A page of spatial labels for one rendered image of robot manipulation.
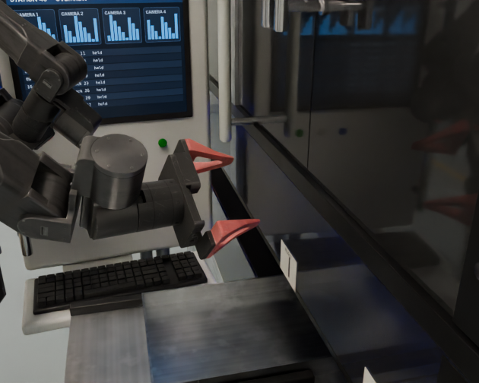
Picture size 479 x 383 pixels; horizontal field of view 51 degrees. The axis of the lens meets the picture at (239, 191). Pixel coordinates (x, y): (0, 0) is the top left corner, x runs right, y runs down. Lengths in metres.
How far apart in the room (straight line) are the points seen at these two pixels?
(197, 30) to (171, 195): 0.72
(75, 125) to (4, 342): 1.74
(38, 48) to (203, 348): 0.58
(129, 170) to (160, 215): 0.10
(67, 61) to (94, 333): 0.50
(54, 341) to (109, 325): 1.46
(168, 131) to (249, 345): 0.59
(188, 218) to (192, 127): 0.72
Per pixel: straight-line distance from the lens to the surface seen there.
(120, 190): 0.53
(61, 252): 1.39
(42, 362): 2.40
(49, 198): 0.58
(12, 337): 2.58
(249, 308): 1.05
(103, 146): 0.54
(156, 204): 0.59
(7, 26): 0.93
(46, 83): 0.91
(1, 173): 0.55
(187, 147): 0.64
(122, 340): 1.00
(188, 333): 0.99
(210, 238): 0.60
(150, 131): 1.28
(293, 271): 0.90
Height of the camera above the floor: 1.50
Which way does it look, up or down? 23 degrees down
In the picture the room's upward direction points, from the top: straight up
